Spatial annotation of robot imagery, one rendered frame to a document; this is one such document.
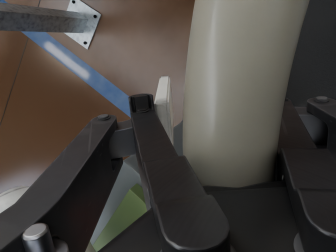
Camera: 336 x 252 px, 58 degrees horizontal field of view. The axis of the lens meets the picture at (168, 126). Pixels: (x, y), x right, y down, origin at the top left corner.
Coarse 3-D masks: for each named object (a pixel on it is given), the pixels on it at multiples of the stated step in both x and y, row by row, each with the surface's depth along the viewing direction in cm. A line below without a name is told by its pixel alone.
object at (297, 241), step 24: (216, 192) 8; (240, 192) 8; (264, 192) 8; (144, 216) 7; (240, 216) 7; (264, 216) 7; (288, 216) 7; (120, 240) 6; (144, 240) 6; (240, 240) 6; (264, 240) 6; (288, 240) 6
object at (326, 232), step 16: (288, 112) 13; (288, 128) 11; (304, 128) 11; (288, 144) 10; (304, 144) 10; (288, 160) 8; (304, 160) 8; (320, 160) 8; (288, 176) 7; (304, 176) 7; (320, 176) 7; (288, 192) 7; (304, 192) 6; (320, 192) 6; (304, 208) 6; (320, 208) 5; (304, 224) 5; (320, 224) 5; (304, 240) 5; (320, 240) 5
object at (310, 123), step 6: (300, 108) 15; (300, 114) 14; (306, 114) 14; (312, 114) 14; (306, 120) 14; (312, 120) 14; (318, 120) 14; (306, 126) 14; (312, 126) 14; (318, 126) 14; (324, 126) 14; (312, 132) 14; (318, 132) 14; (324, 132) 14; (312, 138) 14; (318, 138) 14; (324, 138) 14
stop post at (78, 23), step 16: (80, 0) 155; (0, 16) 113; (16, 16) 119; (32, 16) 125; (48, 16) 133; (64, 16) 142; (80, 16) 154; (96, 16) 154; (64, 32) 164; (80, 32) 158
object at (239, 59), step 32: (224, 0) 7; (256, 0) 7; (288, 0) 7; (192, 32) 8; (224, 32) 7; (256, 32) 7; (288, 32) 7; (192, 64) 8; (224, 64) 8; (256, 64) 8; (288, 64) 8; (192, 96) 9; (224, 96) 8; (256, 96) 8; (192, 128) 9; (224, 128) 8; (256, 128) 8; (192, 160) 9; (224, 160) 8; (256, 160) 8
